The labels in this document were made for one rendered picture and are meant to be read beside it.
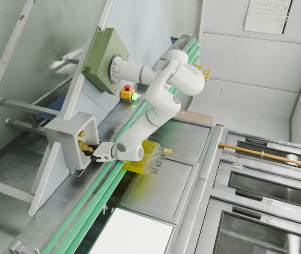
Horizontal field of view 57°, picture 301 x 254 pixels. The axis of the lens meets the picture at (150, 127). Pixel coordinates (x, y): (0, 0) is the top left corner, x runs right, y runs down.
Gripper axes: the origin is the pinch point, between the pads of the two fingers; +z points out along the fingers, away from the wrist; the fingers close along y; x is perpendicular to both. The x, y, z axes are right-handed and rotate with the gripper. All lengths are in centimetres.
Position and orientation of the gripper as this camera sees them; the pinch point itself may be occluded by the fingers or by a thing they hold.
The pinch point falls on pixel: (89, 150)
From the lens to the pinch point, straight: 141.5
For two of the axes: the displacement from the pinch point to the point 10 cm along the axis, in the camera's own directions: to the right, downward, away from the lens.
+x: -2.6, -8.2, -5.2
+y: 3.7, -5.8, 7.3
